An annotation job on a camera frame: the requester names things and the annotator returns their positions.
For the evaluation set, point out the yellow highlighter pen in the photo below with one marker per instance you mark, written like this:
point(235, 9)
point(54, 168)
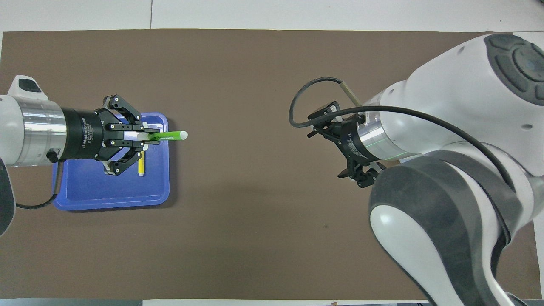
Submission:
point(141, 168)

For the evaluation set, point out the green highlighter pen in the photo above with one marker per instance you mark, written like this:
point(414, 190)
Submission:
point(168, 136)

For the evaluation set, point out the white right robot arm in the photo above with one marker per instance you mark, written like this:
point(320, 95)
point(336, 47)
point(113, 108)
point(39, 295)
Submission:
point(446, 148)

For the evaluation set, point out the brown table mat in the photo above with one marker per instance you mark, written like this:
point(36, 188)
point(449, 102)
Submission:
point(255, 238)

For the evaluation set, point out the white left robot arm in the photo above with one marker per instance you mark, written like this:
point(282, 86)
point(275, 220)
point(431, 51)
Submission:
point(25, 127)

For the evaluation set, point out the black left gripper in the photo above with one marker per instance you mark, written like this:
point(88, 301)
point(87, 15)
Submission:
point(87, 134)

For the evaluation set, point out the blue plastic tray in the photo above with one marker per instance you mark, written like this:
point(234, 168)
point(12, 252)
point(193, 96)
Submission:
point(110, 191)

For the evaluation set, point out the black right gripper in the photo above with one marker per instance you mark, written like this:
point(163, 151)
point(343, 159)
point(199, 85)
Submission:
point(355, 142)

